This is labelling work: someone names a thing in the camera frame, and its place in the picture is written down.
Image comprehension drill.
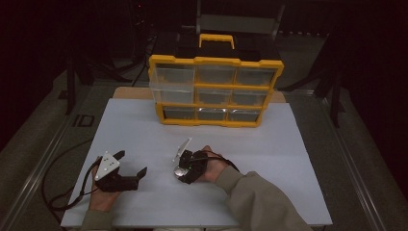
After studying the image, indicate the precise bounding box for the clear plastic drawer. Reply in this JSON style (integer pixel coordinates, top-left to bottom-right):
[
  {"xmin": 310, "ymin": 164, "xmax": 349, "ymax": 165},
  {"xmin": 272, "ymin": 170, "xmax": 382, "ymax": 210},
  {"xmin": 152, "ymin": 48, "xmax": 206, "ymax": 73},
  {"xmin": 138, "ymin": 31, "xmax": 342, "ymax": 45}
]
[{"xmin": 148, "ymin": 63, "xmax": 196, "ymax": 105}]

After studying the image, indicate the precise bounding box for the yellow black drawer organizer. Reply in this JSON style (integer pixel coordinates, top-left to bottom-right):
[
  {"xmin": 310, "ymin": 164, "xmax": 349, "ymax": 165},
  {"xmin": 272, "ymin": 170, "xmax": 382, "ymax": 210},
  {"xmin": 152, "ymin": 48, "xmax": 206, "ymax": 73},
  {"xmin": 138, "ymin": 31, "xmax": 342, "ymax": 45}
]
[{"xmin": 147, "ymin": 33, "xmax": 285, "ymax": 128}]

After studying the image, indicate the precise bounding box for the hand-held gripper cable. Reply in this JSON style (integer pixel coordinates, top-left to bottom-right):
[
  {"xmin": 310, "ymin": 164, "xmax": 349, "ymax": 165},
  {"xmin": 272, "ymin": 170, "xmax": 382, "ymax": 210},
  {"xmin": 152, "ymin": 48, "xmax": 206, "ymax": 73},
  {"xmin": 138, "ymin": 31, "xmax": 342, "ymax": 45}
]
[
  {"xmin": 40, "ymin": 138, "xmax": 104, "ymax": 213},
  {"xmin": 205, "ymin": 149, "xmax": 241, "ymax": 173}
]

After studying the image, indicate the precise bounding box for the left hand-held gripper cable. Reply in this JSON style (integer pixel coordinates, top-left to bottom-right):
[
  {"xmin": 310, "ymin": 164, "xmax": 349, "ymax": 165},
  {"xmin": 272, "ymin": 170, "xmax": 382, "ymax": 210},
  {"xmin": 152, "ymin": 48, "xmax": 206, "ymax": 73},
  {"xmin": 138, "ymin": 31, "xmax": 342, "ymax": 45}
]
[{"xmin": 40, "ymin": 138, "xmax": 104, "ymax": 213}]

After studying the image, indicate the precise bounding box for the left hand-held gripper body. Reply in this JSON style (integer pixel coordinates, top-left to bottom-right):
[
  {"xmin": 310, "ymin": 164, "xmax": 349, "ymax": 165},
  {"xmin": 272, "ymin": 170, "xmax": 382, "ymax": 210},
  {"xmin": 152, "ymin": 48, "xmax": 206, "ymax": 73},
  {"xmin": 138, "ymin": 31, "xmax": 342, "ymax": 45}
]
[{"xmin": 94, "ymin": 151, "xmax": 140, "ymax": 193}]

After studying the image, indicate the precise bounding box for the right hand-held gripper cable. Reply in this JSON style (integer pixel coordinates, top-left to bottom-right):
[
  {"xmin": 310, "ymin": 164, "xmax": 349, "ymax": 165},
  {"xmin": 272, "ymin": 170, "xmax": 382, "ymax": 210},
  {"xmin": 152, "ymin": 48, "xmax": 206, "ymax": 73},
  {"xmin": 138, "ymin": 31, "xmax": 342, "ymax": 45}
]
[{"xmin": 205, "ymin": 149, "xmax": 241, "ymax": 173}]

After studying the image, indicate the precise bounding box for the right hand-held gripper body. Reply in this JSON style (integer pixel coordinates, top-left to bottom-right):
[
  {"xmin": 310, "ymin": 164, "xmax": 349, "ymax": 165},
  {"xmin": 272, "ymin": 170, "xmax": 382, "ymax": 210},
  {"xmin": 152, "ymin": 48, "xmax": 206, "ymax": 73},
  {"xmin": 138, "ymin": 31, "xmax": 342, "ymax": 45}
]
[{"xmin": 172, "ymin": 138, "xmax": 211, "ymax": 186}]

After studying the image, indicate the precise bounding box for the black stand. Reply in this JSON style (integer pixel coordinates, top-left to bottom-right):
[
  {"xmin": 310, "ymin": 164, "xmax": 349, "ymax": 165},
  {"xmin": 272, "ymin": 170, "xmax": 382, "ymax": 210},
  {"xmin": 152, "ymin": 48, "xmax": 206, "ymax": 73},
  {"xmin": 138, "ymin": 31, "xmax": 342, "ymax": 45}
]
[
  {"xmin": 64, "ymin": 56, "xmax": 133, "ymax": 116},
  {"xmin": 278, "ymin": 61, "xmax": 346, "ymax": 129}
]

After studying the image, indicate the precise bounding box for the person's left hand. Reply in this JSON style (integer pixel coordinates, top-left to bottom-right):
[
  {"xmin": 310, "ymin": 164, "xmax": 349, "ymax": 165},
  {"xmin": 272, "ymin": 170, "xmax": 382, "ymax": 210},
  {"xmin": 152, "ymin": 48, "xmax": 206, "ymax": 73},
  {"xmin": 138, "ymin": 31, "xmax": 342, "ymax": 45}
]
[{"xmin": 89, "ymin": 165, "xmax": 122, "ymax": 213}]

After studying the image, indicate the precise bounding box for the metal floor rail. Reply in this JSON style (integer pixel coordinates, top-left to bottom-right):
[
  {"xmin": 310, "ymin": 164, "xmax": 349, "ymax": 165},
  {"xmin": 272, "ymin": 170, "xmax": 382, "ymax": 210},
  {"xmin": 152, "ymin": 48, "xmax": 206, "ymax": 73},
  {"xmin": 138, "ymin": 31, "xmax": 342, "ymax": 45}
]
[
  {"xmin": 316, "ymin": 90, "xmax": 408, "ymax": 231},
  {"xmin": 0, "ymin": 86, "xmax": 98, "ymax": 231}
]

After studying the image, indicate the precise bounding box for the person's right hand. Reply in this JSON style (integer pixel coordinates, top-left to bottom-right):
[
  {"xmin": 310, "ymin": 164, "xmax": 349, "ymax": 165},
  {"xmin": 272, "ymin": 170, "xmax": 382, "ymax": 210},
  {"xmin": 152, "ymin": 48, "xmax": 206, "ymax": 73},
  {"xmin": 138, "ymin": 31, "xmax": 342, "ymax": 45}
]
[{"xmin": 195, "ymin": 144, "xmax": 231, "ymax": 185}]

